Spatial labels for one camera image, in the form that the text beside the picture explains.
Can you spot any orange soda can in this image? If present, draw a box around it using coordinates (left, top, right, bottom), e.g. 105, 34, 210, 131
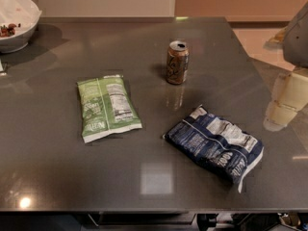
167, 40, 190, 85

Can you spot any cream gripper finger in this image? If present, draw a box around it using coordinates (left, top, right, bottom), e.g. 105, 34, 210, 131
272, 102, 297, 126
263, 112, 284, 132

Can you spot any green chip bag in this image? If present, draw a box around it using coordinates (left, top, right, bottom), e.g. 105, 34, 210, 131
77, 75, 142, 143

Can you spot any white bowl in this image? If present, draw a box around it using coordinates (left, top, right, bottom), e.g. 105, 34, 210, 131
0, 0, 41, 53

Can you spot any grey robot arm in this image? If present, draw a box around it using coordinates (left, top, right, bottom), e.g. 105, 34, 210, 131
264, 3, 308, 132

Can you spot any blue chip bag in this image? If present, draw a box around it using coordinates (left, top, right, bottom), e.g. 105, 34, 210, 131
164, 105, 264, 193

